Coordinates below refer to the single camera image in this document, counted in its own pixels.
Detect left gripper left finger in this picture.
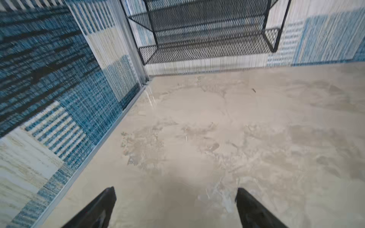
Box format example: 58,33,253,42
62,186,117,228

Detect black wire mesh shelf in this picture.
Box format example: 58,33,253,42
127,1,284,65

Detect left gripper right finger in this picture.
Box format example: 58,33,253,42
235,188,288,228

